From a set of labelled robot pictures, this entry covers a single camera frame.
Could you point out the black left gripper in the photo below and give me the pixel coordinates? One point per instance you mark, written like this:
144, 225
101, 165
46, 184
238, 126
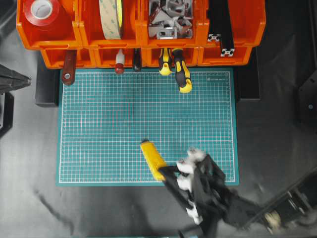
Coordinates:
11, 80

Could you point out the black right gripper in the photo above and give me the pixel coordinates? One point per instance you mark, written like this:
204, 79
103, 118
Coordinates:
198, 185

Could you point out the yellow utility cutter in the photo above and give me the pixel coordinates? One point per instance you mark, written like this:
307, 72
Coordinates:
153, 158

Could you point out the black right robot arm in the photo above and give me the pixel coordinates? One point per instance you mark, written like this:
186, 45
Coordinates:
261, 142

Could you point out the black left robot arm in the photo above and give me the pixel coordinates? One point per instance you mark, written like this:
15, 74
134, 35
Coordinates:
6, 112

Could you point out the orange container rack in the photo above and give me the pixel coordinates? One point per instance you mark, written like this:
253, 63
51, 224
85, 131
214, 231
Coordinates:
79, 27

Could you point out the red tape roll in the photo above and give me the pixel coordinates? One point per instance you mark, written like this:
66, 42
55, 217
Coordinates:
41, 12

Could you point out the green cutting mat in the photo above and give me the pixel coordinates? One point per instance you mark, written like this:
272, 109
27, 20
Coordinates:
103, 118

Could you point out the yellow black screwdriver long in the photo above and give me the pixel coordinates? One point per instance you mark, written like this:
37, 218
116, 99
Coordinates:
182, 73

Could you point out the white glue bottle red cap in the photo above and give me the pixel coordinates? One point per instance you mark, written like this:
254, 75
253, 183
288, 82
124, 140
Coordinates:
119, 62

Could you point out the beige double-sided tape roll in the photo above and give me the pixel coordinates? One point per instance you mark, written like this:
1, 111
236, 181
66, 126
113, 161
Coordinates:
111, 14

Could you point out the yellow black screwdriver short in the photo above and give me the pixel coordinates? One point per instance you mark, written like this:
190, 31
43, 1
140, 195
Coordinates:
165, 62

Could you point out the black aluminium extrusion long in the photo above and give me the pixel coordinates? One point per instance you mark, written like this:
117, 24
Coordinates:
226, 35

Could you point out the pile of metal brackets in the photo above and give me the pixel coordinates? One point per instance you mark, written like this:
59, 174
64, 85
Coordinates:
170, 19

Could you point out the black aluminium extrusion short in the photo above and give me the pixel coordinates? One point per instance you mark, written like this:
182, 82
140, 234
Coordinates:
214, 15

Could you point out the dark red handled tool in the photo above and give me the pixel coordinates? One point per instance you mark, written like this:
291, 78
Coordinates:
68, 74

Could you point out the black handled tool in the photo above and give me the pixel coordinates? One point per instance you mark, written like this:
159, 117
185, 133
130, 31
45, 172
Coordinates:
137, 60

